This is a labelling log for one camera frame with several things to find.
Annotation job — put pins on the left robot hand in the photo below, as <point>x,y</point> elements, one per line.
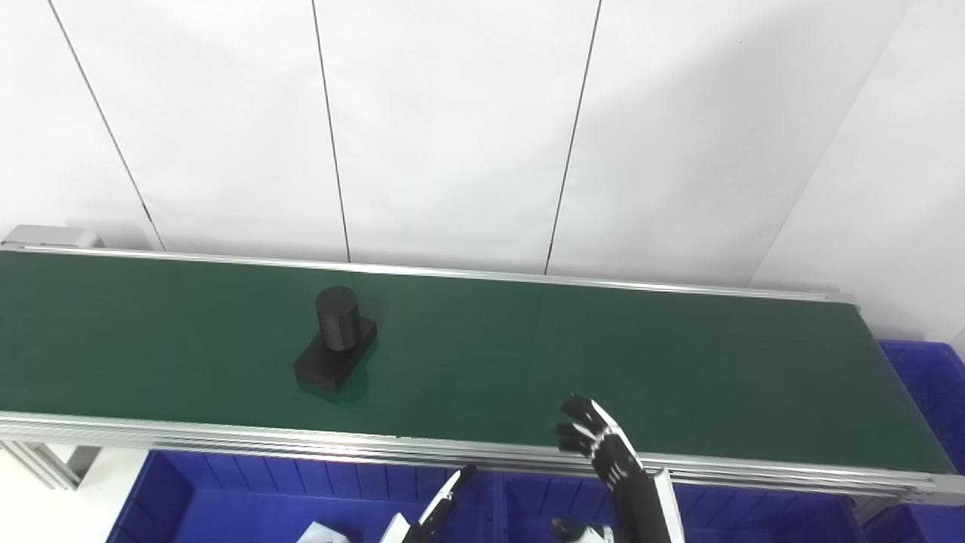
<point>422,528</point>

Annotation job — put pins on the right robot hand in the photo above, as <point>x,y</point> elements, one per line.
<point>633,498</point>

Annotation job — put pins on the black cylinder block part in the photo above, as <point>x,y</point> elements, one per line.
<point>332,354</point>

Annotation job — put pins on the blue plastic bin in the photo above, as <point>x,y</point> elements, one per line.
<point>264,498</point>
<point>931,392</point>
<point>739,520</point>

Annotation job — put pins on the green conveyor belt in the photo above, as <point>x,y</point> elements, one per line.
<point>528,354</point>

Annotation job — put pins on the grey conveyor motor housing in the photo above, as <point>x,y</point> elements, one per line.
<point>53,237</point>

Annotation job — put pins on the white block with round hole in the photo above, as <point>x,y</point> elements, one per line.
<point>320,534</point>

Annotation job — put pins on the aluminium conveyor support frame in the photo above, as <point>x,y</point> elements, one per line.
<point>53,464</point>

